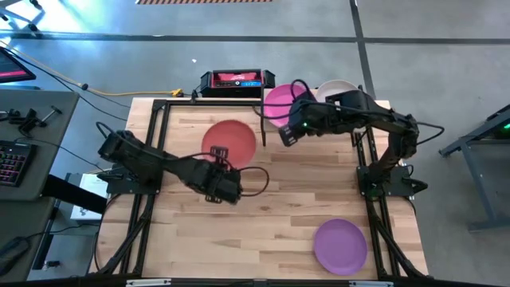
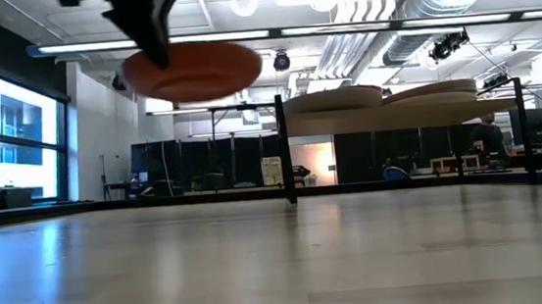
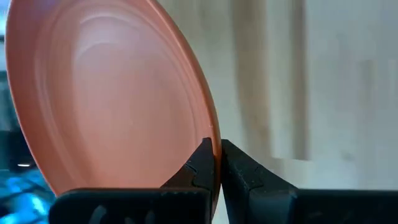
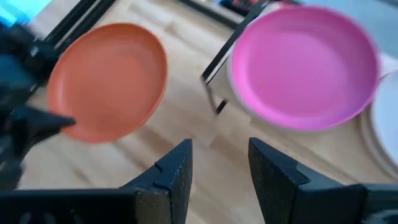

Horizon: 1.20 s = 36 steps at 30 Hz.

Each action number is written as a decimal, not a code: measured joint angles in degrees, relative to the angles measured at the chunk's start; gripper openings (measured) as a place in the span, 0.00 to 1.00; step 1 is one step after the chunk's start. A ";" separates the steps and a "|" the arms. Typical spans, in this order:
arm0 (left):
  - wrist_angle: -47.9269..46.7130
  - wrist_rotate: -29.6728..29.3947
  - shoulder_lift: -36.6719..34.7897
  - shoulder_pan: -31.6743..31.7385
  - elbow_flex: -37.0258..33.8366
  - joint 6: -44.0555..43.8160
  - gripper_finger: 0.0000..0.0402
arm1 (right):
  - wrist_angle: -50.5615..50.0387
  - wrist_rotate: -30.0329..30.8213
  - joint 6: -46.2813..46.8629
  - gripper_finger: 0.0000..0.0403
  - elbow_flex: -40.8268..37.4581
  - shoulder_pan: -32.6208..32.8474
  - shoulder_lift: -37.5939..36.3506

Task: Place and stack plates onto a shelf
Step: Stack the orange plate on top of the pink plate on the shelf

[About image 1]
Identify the black floor tape stripe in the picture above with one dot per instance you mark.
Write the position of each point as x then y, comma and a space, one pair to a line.
360, 48

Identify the white plastic plate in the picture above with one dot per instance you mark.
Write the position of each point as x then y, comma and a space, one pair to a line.
334, 88

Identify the orange-red plastic plate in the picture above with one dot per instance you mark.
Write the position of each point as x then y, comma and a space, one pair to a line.
229, 137

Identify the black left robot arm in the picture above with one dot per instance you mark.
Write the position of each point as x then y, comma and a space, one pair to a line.
135, 159

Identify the black aluminium rig frame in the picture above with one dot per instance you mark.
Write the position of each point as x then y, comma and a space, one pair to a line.
207, 103

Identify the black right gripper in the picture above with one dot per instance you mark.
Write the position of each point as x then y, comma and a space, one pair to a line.
315, 117

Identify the black power adapter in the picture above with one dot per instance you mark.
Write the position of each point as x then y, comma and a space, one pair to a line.
14, 253

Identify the black computer monitor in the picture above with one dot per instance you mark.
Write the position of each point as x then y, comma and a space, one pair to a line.
14, 65

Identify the white box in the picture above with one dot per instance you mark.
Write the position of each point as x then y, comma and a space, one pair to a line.
93, 187

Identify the black clamp tool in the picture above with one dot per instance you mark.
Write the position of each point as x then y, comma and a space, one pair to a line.
28, 121

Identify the black red power station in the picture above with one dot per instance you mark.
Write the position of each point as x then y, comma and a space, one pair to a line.
235, 83

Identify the grey metal legs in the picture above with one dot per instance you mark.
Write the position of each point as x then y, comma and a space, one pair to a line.
20, 16

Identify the grey metal desk frame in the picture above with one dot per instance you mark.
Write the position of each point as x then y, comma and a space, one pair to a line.
474, 171

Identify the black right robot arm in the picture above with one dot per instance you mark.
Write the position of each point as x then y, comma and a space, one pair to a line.
394, 131

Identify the purple plastic plate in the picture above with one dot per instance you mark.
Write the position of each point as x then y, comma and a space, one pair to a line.
340, 247

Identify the magenta pink plastic plate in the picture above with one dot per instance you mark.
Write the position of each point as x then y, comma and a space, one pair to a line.
279, 95

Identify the grey desk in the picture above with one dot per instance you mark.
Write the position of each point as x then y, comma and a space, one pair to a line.
44, 159
28, 223

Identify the white frame bracket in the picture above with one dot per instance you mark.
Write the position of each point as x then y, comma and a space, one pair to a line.
148, 282
370, 284

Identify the black backlit keyboard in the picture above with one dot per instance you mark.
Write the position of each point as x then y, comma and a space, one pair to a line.
14, 163

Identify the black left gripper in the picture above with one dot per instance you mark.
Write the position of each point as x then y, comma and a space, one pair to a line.
219, 181

